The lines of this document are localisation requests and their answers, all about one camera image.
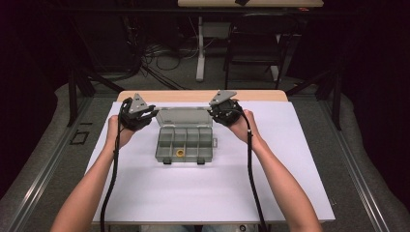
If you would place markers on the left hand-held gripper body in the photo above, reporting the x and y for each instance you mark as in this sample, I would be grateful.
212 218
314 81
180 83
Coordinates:
138 104

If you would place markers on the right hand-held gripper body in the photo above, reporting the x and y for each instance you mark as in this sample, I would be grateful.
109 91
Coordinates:
222 96

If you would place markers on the grey plastic compartment box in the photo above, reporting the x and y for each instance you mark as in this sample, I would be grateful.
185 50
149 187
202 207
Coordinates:
185 135

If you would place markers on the yellow tape roll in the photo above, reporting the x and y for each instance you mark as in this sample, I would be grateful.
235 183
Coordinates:
180 153

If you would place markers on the person's right hand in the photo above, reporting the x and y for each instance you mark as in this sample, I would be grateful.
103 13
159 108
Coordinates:
246 129

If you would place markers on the person's left hand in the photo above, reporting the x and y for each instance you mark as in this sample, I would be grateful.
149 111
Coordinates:
117 135

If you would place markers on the light desk with white legs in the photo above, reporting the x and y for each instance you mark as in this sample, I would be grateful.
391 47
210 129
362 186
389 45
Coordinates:
200 48

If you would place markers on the black folding chair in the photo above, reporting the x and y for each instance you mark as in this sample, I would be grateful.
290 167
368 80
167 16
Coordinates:
254 42

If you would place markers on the black metal stand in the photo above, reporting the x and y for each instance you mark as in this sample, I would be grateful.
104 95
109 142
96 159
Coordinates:
72 96
336 103

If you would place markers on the white board table cover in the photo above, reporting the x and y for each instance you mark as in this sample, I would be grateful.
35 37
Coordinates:
193 193

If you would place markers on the black object on desk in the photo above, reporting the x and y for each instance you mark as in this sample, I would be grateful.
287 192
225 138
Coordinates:
241 2

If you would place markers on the aluminium floor rail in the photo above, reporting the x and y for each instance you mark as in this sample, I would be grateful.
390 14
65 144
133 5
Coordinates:
48 164
354 164

